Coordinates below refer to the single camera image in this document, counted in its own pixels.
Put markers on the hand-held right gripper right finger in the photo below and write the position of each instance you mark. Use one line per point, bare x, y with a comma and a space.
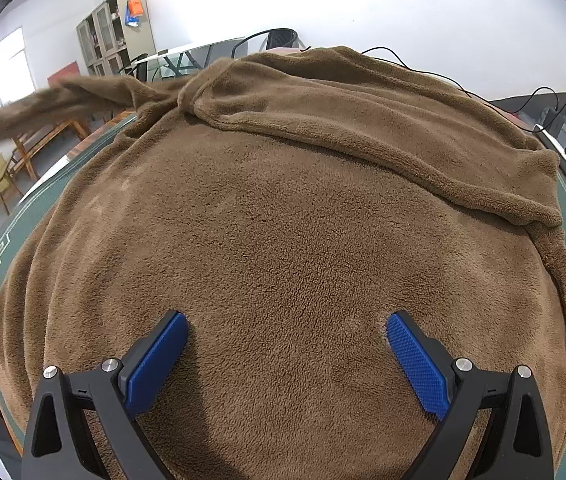
419, 365

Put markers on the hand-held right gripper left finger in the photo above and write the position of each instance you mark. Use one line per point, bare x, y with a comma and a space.
158, 360

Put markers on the brown fleece garment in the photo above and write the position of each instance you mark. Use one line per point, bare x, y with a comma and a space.
283, 240

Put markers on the green table mat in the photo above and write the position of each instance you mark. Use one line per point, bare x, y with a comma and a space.
23, 225

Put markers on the wooden bench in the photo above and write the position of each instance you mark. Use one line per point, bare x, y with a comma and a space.
48, 135

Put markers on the red board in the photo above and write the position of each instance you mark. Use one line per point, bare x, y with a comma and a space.
65, 72

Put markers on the glass top table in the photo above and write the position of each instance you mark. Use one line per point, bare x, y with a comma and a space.
198, 50

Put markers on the grey metal cabinet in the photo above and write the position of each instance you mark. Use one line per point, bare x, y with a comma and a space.
147, 37

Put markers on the orange and blue packet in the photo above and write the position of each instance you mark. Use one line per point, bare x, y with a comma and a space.
135, 10

